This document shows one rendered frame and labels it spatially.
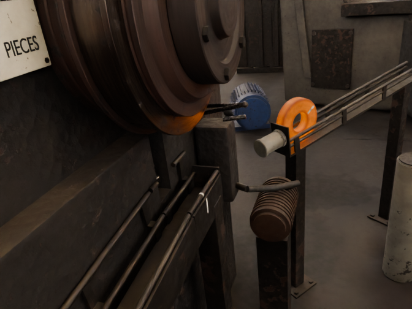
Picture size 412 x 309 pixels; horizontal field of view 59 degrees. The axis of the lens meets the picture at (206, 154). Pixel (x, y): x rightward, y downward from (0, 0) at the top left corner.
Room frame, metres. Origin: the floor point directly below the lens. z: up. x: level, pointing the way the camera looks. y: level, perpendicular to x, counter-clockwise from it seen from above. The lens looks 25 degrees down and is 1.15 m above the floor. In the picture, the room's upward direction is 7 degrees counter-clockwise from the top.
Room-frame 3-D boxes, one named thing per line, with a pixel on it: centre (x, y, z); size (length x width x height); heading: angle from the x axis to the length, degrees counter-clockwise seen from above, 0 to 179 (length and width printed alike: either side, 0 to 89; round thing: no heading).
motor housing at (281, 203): (0.98, -0.20, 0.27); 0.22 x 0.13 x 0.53; 158
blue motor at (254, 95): (2.97, -0.41, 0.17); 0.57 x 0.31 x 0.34; 178
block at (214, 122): (0.95, -0.03, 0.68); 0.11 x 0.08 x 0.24; 68
